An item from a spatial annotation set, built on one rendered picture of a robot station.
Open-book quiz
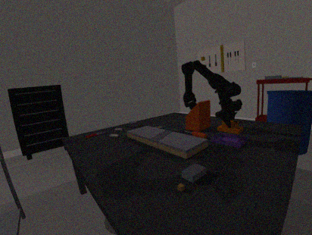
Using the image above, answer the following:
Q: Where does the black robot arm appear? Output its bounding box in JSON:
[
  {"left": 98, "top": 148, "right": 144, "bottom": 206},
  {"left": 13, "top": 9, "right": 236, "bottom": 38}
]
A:
[{"left": 182, "top": 60, "right": 242, "bottom": 111}]

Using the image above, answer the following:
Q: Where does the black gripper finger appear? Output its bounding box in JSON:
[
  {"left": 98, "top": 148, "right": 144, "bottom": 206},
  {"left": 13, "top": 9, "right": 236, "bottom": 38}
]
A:
[
  {"left": 230, "top": 112, "right": 237, "bottom": 121},
  {"left": 220, "top": 114, "right": 232, "bottom": 128}
]

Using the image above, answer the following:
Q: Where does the orange-handled awl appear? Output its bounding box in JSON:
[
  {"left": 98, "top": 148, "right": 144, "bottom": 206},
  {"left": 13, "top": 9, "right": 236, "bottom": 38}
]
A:
[{"left": 191, "top": 131, "right": 207, "bottom": 139}]

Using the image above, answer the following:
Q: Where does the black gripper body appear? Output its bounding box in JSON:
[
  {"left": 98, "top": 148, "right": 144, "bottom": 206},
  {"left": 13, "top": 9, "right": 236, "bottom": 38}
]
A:
[{"left": 215, "top": 97, "right": 236, "bottom": 118}]

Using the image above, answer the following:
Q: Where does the grey rectangular floor panel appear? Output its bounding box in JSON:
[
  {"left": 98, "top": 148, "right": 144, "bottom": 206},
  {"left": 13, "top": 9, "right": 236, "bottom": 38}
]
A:
[{"left": 126, "top": 126, "right": 208, "bottom": 159}]

